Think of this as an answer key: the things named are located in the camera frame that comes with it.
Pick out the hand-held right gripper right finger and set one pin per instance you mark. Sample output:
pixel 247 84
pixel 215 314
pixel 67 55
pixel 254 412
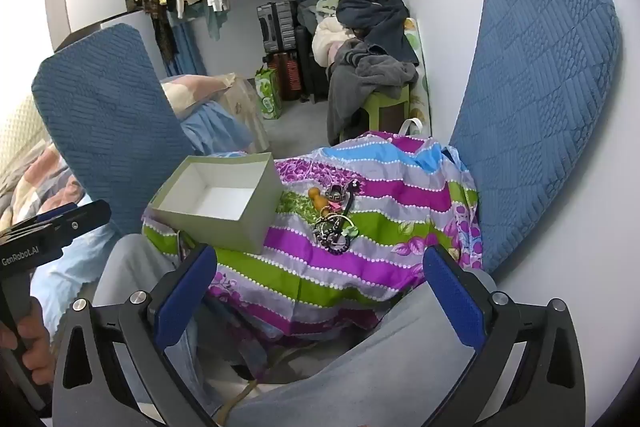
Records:
pixel 454 302

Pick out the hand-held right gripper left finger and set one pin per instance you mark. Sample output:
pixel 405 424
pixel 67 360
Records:
pixel 186 298

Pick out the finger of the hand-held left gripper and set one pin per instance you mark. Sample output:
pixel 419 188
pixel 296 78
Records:
pixel 52 213
pixel 82 218

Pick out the grey-green cardboard box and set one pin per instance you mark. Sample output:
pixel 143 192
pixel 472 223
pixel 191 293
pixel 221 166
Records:
pixel 220 207

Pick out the patterned black gold bangle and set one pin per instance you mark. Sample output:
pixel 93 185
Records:
pixel 336 196

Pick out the person's left hand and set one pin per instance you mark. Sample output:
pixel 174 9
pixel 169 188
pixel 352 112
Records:
pixel 39 347

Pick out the pastel checked quilt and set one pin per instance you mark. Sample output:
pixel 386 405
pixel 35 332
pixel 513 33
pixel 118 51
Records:
pixel 35 192

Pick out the light blue cloth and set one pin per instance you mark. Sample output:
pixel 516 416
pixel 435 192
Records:
pixel 75 272

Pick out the person's left leg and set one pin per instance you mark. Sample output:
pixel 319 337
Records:
pixel 135 267

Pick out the small blue quilted cushion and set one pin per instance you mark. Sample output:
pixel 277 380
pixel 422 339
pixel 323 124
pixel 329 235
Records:
pixel 110 122

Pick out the colourful striped floral bedsheet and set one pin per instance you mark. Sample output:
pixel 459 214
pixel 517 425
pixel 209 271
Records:
pixel 380 227

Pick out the pink charm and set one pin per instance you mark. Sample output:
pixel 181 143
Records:
pixel 337 208

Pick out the blue pleated bed skirt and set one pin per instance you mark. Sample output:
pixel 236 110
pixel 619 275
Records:
pixel 215 127

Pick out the pastel checked pillow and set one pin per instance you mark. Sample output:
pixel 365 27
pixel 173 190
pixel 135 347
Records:
pixel 192 94

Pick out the beige cloth covered box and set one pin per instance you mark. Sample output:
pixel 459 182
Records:
pixel 245 107

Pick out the teal hanging skirt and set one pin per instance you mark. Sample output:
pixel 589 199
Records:
pixel 187 42

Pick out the brown patterned scarf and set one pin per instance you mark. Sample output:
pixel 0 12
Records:
pixel 160 27

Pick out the green plastic stool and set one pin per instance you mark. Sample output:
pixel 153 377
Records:
pixel 385 107

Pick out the large blue quilted cushion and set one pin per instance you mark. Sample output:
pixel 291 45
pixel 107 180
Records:
pixel 540 107

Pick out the green printed shopping bag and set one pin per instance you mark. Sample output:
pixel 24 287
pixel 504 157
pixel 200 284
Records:
pixel 269 94

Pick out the floral folding mat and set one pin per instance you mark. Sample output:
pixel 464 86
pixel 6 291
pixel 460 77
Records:
pixel 421 77

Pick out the red ribbed suitcase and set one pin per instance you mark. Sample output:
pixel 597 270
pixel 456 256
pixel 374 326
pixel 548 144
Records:
pixel 287 77

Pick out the grey fleece garment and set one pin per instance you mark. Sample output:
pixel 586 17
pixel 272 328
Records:
pixel 370 72

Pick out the dark tall suitcase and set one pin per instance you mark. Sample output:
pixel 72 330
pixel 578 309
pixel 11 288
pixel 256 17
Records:
pixel 312 77

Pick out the cream fluffy garment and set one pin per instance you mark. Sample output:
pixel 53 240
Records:
pixel 327 39

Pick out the navy garment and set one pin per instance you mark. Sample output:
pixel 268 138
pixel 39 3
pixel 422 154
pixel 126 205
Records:
pixel 380 19

